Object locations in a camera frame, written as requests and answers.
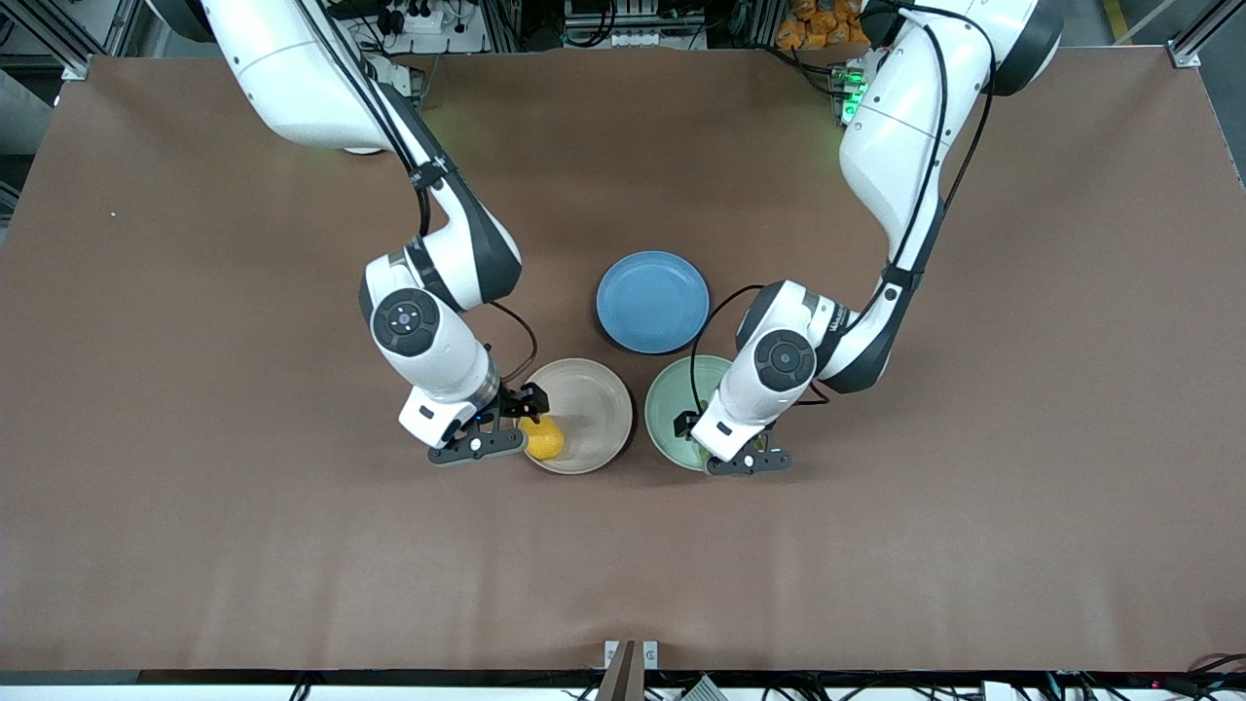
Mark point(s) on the brown bar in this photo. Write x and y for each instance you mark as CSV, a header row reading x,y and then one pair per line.
x,y
623,682

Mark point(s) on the orange snack bag pile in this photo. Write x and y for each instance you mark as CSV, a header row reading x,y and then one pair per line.
x,y
818,24

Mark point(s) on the yellow lemon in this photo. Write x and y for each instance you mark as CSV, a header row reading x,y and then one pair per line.
x,y
545,440

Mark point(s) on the green lettuce leaf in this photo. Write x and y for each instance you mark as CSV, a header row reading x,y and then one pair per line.
x,y
701,451

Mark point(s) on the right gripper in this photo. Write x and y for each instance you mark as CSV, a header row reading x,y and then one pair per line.
x,y
513,400

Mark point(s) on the blue round plate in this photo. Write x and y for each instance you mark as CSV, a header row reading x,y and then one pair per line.
x,y
652,302

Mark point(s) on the grey metal bracket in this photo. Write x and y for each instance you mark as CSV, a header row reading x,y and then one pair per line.
x,y
611,652

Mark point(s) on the beige round plate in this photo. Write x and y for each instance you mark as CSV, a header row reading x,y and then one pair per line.
x,y
589,409

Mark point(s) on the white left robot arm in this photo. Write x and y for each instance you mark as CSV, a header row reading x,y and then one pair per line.
x,y
896,146

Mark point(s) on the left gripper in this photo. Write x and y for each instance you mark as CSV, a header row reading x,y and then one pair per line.
x,y
682,424

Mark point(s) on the pale green round plate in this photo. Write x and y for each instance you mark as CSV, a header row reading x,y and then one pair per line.
x,y
672,409

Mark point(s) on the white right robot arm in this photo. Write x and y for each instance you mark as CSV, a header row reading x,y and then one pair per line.
x,y
292,78

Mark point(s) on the white power strip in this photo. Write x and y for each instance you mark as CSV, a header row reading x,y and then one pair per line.
x,y
419,19

